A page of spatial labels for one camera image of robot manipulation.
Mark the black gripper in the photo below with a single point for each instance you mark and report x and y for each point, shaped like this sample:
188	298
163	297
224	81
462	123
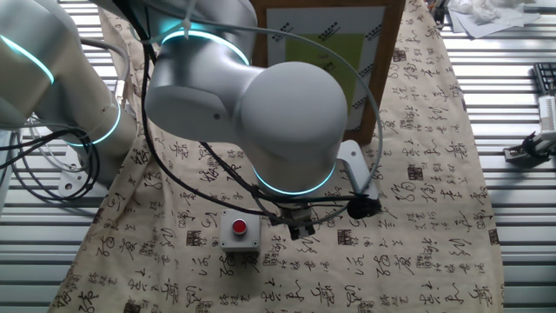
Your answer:
297	215

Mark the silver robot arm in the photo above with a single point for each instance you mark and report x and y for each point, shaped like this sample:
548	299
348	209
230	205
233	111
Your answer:
286	113

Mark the grey box red button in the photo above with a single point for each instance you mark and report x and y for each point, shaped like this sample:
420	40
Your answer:
249	241

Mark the beige calligraphy print tablecloth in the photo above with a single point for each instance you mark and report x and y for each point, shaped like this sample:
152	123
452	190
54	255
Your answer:
391	269

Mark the white zip tie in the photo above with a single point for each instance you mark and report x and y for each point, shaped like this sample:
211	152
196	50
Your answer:
186	24

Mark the black keyboard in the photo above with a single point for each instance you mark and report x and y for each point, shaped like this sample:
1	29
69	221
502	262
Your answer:
546	76

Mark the white crumpled papers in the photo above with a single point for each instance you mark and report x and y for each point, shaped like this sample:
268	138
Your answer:
499	17

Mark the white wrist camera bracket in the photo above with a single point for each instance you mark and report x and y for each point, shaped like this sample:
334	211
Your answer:
354	161

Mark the wooden picture frame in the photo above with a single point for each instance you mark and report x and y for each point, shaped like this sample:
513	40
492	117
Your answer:
304	17

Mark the metal camera clamp mount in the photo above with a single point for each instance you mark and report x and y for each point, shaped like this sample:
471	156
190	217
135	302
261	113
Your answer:
517	154

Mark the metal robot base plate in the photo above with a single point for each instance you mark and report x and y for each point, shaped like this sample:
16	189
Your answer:
68	184

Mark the grey ribbed camera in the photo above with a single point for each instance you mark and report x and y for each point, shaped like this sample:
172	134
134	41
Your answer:
548	113

